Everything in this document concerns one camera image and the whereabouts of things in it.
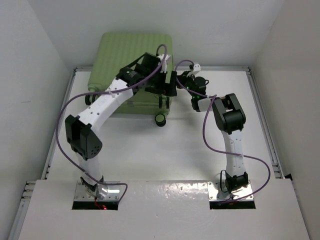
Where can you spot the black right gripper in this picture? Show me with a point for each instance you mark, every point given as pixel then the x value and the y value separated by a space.
pixel 181 79

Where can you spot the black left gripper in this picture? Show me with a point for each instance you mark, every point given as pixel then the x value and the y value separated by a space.
pixel 164 88

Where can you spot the green hard-shell suitcase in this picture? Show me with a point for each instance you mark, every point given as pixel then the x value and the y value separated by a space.
pixel 118 49

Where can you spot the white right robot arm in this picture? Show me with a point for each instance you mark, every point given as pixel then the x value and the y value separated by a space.
pixel 229 118

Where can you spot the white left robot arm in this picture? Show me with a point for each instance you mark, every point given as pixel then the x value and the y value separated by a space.
pixel 146 73

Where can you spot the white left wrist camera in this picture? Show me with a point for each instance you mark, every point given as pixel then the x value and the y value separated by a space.
pixel 164 58

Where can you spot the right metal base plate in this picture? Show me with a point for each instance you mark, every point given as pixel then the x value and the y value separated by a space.
pixel 215 194

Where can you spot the metal base plate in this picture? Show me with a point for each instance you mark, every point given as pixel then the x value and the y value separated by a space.
pixel 215 194
pixel 101 194

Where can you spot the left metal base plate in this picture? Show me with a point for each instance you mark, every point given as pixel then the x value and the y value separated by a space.
pixel 101 194

